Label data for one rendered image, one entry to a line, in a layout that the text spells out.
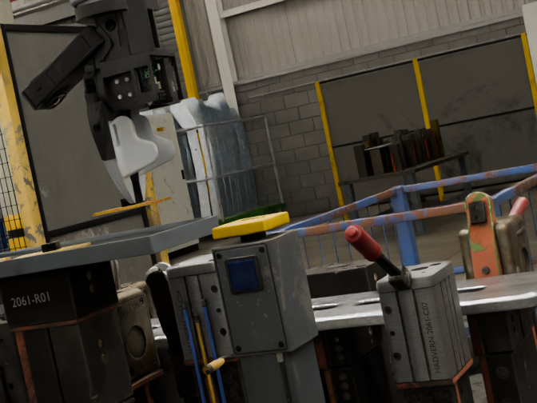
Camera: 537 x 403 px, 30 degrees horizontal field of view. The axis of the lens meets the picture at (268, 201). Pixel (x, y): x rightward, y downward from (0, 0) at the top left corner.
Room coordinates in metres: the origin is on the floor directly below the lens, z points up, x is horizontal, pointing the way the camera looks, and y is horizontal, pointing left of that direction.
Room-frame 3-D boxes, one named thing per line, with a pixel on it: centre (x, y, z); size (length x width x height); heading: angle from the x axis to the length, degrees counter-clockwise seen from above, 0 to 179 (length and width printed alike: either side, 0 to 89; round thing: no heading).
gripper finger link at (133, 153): (1.06, 0.13, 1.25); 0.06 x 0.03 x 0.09; 71
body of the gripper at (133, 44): (1.08, 0.12, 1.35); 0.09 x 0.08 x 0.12; 71
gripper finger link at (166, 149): (1.10, 0.12, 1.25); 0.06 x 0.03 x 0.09; 71
